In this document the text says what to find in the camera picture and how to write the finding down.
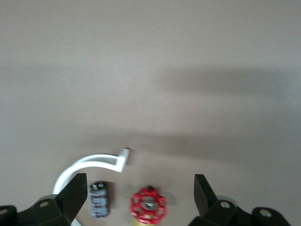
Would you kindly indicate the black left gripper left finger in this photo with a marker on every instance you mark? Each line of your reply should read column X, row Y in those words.
column 70, row 200

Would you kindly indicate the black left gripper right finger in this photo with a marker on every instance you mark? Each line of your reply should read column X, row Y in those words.
column 207, row 204

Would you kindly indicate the small black terminal block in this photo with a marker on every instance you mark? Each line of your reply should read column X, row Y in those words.
column 100, row 200

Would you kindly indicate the white curved pipe clamp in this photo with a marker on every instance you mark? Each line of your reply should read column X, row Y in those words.
column 94, row 161

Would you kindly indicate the brown table mat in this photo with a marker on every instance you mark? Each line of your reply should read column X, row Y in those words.
column 117, row 70

